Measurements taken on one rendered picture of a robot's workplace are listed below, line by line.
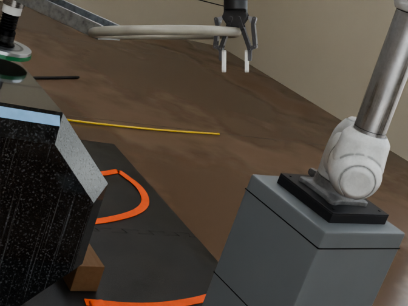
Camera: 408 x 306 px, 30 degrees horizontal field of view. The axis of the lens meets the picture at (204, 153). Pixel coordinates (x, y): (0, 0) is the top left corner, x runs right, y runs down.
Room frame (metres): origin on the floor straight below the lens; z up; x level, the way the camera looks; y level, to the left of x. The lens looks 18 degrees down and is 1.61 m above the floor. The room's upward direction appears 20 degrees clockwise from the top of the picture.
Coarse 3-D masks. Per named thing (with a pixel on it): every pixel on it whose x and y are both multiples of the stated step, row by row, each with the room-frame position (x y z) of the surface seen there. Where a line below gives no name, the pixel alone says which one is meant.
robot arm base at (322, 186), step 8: (312, 168) 2.57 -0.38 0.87; (312, 176) 2.55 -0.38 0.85; (320, 176) 2.44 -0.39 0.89; (312, 184) 2.45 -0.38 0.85; (320, 184) 2.43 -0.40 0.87; (328, 184) 2.41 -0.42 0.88; (320, 192) 2.41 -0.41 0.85; (328, 192) 2.40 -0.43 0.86; (336, 192) 2.40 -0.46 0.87; (328, 200) 2.37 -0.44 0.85; (336, 200) 2.37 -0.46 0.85; (344, 200) 2.40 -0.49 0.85; (352, 200) 2.42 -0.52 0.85; (360, 200) 2.45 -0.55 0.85
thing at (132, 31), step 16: (96, 32) 2.28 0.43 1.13; (112, 32) 2.23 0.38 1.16; (128, 32) 2.21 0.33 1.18; (144, 32) 2.20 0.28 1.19; (160, 32) 2.20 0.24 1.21; (176, 32) 2.21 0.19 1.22; (192, 32) 2.22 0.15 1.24; (208, 32) 2.25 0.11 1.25; (224, 32) 2.30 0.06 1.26; (240, 32) 2.43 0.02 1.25
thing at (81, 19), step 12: (24, 0) 2.63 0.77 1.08; (36, 0) 2.61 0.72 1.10; (48, 0) 2.73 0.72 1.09; (60, 0) 2.70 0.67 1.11; (48, 12) 2.58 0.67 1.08; (60, 12) 2.55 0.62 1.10; (72, 12) 2.53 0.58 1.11; (84, 12) 2.65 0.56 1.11; (72, 24) 2.53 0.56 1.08; (84, 24) 2.50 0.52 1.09; (96, 24) 2.48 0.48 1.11; (108, 24) 2.60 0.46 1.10
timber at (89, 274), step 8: (88, 248) 2.86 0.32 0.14; (88, 256) 2.79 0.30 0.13; (96, 256) 2.82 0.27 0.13; (88, 264) 2.73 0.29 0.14; (96, 264) 2.75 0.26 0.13; (72, 272) 2.71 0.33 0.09; (80, 272) 2.70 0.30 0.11; (88, 272) 2.72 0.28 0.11; (96, 272) 2.74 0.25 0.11; (64, 280) 2.75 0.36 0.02; (72, 280) 2.70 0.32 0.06; (80, 280) 2.71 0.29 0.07; (88, 280) 2.73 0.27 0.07; (96, 280) 2.75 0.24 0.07; (72, 288) 2.70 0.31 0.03; (80, 288) 2.71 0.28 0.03; (88, 288) 2.73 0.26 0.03; (96, 288) 2.75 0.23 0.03
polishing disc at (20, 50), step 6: (18, 42) 2.82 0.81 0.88; (0, 48) 2.66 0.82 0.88; (6, 48) 2.69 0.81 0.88; (12, 48) 2.72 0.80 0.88; (18, 48) 2.75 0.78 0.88; (24, 48) 2.78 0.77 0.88; (6, 54) 2.64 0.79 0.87; (12, 54) 2.65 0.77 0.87; (18, 54) 2.67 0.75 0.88; (24, 54) 2.70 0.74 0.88; (30, 54) 2.74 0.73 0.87
